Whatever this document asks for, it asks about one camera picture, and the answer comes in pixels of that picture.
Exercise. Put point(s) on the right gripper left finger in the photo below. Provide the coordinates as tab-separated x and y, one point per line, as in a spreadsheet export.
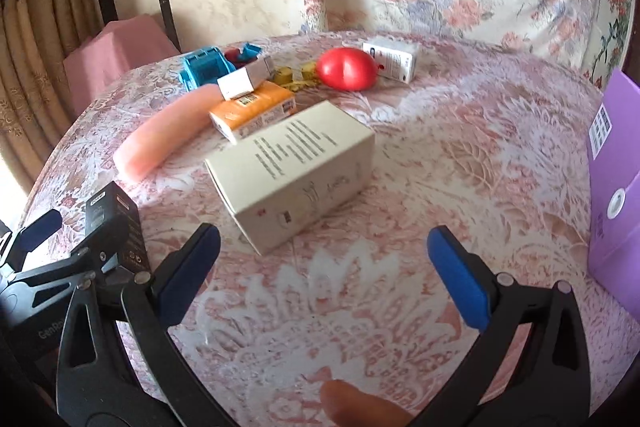
95	382

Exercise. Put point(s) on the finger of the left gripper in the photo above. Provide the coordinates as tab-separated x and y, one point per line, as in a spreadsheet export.
19	244
51	280

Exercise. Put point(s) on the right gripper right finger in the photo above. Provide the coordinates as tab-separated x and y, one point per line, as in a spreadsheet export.
550	385

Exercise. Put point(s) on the black applicator box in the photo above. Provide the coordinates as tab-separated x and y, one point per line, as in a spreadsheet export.
112	219

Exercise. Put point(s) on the pink foam roll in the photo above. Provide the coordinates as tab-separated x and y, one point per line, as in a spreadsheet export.
157	138

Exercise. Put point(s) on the orange tissue pack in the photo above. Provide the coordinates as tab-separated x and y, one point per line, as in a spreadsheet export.
236	119

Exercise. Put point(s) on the beige cardboard box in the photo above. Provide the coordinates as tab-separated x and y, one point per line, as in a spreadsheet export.
283	178

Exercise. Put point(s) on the white blue cream box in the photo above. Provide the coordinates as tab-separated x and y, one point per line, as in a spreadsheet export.
246	79

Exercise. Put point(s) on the red blue toy car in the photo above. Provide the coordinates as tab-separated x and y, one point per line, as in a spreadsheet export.
240	57

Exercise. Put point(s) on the gold ingot ornament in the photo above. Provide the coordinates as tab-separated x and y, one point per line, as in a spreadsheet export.
297	79

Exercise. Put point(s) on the red heart squeeze toy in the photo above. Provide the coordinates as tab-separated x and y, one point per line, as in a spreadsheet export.
347	69

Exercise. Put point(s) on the white medicine box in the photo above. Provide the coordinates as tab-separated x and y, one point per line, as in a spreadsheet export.
395	59

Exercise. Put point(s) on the right hand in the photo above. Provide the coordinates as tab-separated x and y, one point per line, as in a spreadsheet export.
347	406

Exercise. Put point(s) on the pink covered stool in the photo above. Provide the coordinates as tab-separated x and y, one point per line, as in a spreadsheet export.
120	46

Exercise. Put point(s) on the beige curtain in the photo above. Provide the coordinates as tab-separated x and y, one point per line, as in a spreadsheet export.
36	98

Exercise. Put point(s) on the pink lace tablecloth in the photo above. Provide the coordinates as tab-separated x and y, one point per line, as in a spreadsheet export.
488	142

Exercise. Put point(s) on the purple storage box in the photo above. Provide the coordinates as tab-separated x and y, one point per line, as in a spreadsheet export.
614	155

